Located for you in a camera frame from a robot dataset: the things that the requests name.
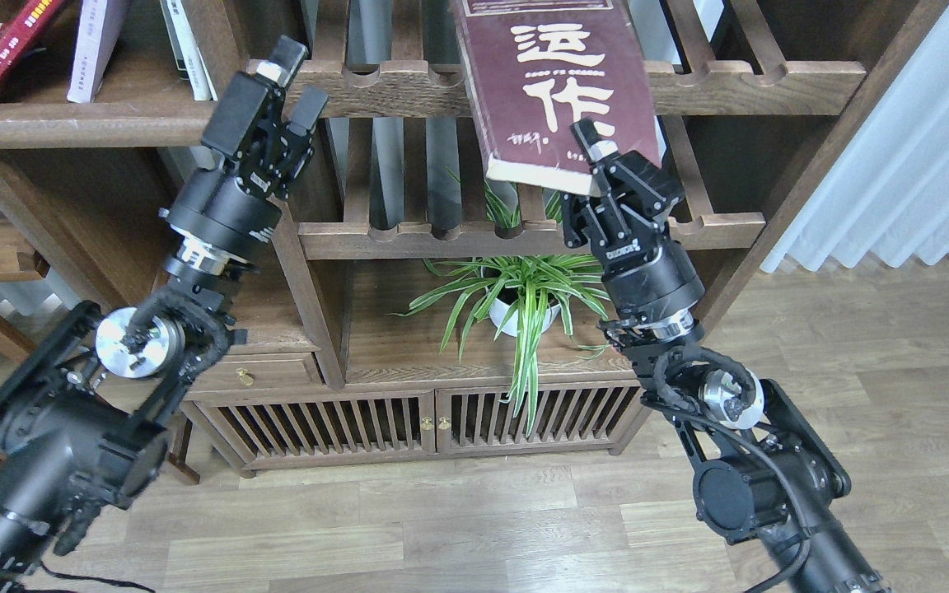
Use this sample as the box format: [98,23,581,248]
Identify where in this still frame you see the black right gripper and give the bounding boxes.
[561,118,704,330]

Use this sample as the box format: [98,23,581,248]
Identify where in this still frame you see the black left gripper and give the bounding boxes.
[165,36,329,266]

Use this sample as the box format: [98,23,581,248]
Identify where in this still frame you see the dark red thick book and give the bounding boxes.
[451,1,661,194]

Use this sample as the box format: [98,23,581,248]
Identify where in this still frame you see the white lavender paperback book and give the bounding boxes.
[67,0,132,104]

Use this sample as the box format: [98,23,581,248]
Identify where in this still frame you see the red paperback book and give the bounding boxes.
[0,1,69,83]

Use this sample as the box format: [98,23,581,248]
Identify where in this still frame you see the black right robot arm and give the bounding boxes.
[563,118,886,592]

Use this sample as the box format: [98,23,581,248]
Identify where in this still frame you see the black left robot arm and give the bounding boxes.
[0,36,327,592]

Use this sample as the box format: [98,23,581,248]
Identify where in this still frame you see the white upright books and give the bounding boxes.
[161,1,218,101]

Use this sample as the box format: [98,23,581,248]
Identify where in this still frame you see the green spider plant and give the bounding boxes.
[396,169,615,437]

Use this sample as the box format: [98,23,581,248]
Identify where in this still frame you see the white plant pot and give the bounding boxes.
[489,299,561,338]

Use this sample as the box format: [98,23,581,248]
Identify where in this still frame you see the dark wooden bookshelf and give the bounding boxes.
[0,0,949,488]

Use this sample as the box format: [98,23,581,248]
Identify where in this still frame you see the brass drawer knob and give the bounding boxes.
[236,368,255,387]

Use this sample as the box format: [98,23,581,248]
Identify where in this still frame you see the white pleated curtain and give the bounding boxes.
[760,7,949,273]

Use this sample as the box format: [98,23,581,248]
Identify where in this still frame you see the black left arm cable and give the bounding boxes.
[120,284,249,392]

